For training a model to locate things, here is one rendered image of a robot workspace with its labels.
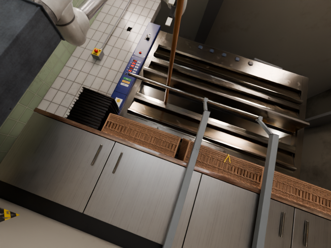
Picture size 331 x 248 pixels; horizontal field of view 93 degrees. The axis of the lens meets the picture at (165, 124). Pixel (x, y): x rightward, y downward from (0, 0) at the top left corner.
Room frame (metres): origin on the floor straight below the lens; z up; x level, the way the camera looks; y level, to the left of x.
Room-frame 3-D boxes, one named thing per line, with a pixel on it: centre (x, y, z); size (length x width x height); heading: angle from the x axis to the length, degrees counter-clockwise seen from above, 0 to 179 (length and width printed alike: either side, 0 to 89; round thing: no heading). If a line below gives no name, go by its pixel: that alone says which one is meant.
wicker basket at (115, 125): (1.34, 0.12, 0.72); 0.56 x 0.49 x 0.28; 86
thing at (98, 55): (1.61, 1.03, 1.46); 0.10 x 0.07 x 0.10; 87
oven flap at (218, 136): (1.57, -0.47, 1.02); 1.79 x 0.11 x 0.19; 87
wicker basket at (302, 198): (1.27, -1.07, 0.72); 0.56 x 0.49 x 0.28; 86
